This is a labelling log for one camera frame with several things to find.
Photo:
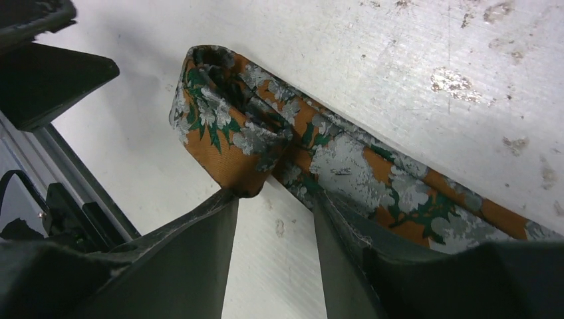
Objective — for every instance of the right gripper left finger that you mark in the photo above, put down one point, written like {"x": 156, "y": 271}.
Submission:
{"x": 179, "y": 270}

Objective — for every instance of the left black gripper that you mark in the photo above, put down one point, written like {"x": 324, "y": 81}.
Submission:
{"x": 40, "y": 82}

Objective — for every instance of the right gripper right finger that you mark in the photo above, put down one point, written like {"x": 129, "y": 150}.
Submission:
{"x": 369, "y": 272}

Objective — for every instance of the orange floral necktie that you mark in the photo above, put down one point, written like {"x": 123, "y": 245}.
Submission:
{"x": 243, "y": 124}

